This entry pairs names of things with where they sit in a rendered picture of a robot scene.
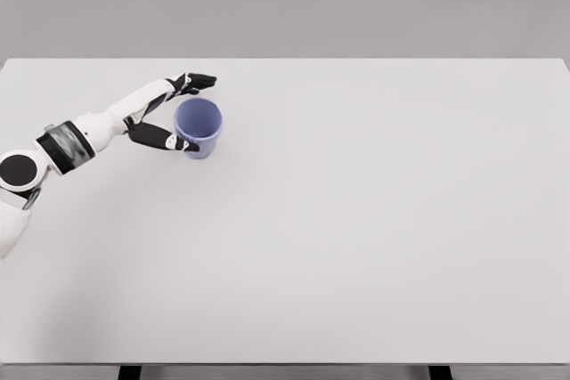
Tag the blue plastic cup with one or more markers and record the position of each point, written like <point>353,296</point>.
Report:
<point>199,128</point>

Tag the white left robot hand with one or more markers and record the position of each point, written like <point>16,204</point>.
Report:
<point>141,97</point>

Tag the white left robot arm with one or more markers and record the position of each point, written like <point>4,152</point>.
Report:
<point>67,144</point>

